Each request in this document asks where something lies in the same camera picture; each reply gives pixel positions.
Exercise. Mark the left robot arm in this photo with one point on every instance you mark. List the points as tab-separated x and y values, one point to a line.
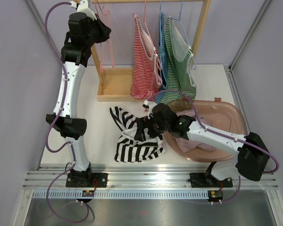
83	33

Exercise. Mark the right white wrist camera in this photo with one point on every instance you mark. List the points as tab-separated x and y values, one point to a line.
148	105

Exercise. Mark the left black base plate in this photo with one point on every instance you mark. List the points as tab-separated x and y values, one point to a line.
79	181

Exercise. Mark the white slotted cable duct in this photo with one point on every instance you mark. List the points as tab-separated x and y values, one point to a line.
123	194

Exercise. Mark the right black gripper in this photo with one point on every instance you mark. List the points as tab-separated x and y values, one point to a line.
142	124

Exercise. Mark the translucent pink plastic basin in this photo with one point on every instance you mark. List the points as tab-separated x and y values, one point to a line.
218	114

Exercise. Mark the aluminium mounting rail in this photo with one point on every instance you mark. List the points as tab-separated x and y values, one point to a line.
161	177

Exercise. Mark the green white striped tank top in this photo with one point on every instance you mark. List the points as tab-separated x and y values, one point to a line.
179	58

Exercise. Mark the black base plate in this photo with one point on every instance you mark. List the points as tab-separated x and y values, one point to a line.
79	181
201	180

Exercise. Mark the wooden clothes rack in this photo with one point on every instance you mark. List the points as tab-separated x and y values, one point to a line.
120	84

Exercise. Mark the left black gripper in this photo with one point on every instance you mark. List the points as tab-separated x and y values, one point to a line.
104	30

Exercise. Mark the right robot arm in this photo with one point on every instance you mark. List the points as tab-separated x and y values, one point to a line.
249	153

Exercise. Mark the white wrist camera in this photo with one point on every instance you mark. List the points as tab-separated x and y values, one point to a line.
83	7
148	105

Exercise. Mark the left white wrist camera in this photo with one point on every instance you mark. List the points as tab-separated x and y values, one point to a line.
83	7

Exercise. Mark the mauve pink tank top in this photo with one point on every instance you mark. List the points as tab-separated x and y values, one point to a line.
203	136

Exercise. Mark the red white striped tank top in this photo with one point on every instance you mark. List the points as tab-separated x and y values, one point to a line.
144	85

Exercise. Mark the black white striped tank top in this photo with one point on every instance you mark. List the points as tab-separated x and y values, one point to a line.
128	148

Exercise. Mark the blue tank top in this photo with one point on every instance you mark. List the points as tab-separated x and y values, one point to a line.
163	72

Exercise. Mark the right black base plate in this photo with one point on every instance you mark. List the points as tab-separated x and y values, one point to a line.
201	180

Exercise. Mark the pink wire hanger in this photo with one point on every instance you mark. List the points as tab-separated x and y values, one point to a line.
109	41
102	16
148	30

